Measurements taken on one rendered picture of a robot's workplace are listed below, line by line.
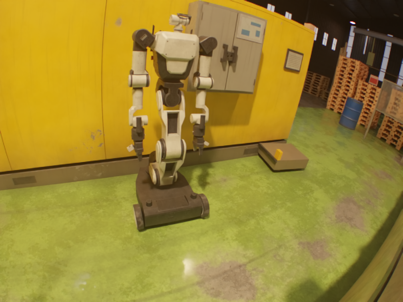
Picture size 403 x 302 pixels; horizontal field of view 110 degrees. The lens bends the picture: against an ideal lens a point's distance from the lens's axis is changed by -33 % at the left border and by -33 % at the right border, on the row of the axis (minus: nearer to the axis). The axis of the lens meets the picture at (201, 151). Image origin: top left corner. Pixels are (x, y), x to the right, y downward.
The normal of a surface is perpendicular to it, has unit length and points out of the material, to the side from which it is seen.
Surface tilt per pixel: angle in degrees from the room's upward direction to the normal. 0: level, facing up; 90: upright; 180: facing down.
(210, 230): 0
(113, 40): 90
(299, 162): 90
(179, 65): 90
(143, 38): 90
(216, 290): 0
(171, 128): 80
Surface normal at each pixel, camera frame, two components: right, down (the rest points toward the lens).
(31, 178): 0.44, 0.48
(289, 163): 0.25, 0.50
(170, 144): 0.42, 0.10
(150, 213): 0.38, -0.26
